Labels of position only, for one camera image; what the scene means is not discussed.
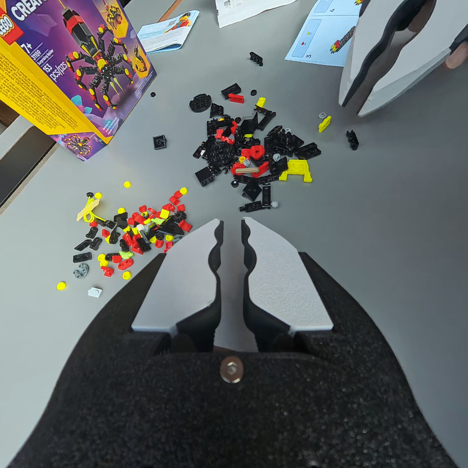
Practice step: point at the yellow slope brick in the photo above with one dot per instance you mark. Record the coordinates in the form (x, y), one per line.
(324, 124)

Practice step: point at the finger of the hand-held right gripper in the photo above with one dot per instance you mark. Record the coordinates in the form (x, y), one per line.
(360, 47)
(413, 62)

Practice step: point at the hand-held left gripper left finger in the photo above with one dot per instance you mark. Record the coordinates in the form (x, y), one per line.
(175, 281)

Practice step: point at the purple yellow toy brick box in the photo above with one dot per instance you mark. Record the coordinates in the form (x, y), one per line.
(73, 55)

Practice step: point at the small white brick piece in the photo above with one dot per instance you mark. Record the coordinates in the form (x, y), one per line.
(95, 291)

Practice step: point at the pile of small red yellow bricks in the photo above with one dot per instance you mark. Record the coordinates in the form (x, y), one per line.
(139, 234)

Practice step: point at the light blue instruction booklet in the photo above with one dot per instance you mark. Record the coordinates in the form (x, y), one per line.
(318, 33)

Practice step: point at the grey round plate brick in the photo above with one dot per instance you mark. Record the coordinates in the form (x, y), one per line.
(81, 270)

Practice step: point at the grey desk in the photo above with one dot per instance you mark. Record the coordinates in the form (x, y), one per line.
(384, 219)

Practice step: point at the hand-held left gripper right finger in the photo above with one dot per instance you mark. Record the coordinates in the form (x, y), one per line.
(289, 281)

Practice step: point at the black clip brick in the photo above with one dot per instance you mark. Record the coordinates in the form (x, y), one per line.
(256, 58)
(353, 139)

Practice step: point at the neon yellow tendril brick piece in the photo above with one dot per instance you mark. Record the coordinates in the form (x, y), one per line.
(89, 212)

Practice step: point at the person's right hand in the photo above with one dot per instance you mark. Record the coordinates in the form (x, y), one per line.
(459, 58)

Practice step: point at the printed white paper bag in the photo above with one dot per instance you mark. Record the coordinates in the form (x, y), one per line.
(248, 12)

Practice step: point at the small blue folded leaflet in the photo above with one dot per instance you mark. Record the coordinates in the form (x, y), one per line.
(172, 31)

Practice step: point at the pile of mostly black bricks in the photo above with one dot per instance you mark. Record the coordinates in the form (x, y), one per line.
(219, 150)

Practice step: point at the black round plate brick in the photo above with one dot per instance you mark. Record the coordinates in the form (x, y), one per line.
(200, 102)

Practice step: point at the black square tile brick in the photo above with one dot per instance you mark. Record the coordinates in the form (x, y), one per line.
(159, 142)

